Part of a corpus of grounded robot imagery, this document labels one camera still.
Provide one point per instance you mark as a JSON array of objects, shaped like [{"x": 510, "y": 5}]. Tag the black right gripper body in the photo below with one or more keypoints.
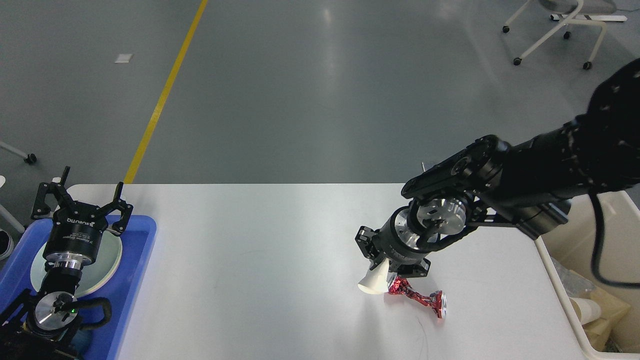
[{"x": 396, "y": 242}]

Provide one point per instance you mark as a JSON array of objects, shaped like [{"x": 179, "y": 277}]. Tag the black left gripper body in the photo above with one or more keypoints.
[{"x": 74, "y": 243}]

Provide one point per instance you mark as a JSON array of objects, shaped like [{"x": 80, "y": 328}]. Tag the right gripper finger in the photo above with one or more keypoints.
[
  {"x": 415, "y": 270},
  {"x": 364, "y": 239}
]

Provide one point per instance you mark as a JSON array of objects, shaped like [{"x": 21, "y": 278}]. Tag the red foil wrapper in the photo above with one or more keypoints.
[{"x": 436, "y": 301}]

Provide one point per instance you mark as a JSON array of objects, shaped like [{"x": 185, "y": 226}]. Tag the white paper cup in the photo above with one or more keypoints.
[
  {"x": 378, "y": 280},
  {"x": 586, "y": 310}
]

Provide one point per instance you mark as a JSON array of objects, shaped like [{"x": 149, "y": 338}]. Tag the light green plate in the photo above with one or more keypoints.
[{"x": 94, "y": 276}]

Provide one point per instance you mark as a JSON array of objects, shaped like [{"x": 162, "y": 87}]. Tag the silver foil bag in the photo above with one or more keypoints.
[{"x": 574, "y": 284}]

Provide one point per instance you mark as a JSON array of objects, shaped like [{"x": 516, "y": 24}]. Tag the brown paper bag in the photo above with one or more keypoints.
[{"x": 613, "y": 310}]

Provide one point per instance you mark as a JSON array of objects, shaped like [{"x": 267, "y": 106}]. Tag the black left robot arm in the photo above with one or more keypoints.
[{"x": 41, "y": 325}]

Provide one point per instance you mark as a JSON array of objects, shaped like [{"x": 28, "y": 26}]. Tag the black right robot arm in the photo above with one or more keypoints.
[{"x": 527, "y": 186}]

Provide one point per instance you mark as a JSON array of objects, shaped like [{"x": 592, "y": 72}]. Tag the blue plastic tray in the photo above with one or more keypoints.
[{"x": 121, "y": 289}]

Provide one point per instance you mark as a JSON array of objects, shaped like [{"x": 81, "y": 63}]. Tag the chair leg with caster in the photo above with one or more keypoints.
[{"x": 28, "y": 158}]

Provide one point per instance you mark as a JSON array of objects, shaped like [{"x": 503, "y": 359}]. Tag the white plastic bin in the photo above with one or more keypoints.
[{"x": 572, "y": 245}]

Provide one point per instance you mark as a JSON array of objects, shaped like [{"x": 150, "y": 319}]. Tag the clear plastic wrap in bin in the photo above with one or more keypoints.
[{"x": 612, "y": 347}]

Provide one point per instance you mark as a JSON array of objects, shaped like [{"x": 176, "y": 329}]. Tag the white office chair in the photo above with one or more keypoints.
[{"x": 574, "y": 12}]

